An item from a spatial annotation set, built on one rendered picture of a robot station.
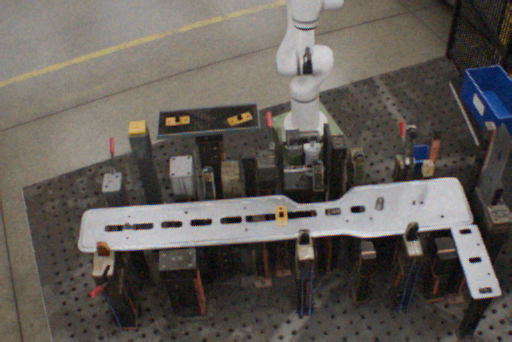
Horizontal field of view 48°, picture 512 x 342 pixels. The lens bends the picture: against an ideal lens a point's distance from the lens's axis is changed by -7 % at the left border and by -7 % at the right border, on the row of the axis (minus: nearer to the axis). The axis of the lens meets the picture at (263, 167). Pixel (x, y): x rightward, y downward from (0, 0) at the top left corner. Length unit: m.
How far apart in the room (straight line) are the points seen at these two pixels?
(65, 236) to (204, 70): 2.14
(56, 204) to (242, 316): 0.99
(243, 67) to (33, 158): 1.59
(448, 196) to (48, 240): 1.60
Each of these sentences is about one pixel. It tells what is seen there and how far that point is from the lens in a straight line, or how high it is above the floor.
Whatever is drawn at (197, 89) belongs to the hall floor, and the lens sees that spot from 4.22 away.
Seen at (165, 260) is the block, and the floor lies 1.03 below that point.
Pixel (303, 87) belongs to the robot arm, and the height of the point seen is 1.06.
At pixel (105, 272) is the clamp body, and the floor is 1.04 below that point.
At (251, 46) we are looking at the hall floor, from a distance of 4.57.
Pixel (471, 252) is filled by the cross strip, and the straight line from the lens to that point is 2.08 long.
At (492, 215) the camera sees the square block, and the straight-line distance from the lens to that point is 2.13.
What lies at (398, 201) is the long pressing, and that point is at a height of 1.00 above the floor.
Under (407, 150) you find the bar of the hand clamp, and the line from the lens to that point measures 2.18.
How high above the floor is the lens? 2.63
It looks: 46 degrees down
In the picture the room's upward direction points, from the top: 3 degrees counter-clockwise
